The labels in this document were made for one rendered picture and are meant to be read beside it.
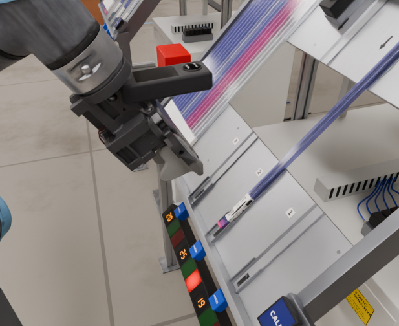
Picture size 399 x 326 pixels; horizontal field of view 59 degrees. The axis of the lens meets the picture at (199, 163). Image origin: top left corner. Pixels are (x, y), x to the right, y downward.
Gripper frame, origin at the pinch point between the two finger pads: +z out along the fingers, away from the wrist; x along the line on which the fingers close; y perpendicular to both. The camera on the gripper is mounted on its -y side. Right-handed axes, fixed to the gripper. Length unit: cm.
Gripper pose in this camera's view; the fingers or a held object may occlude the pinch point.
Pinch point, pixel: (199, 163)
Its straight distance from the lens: 54.2
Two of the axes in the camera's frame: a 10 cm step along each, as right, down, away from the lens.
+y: -8.1, 5.8, 1.0
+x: 3.2, 5.7, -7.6
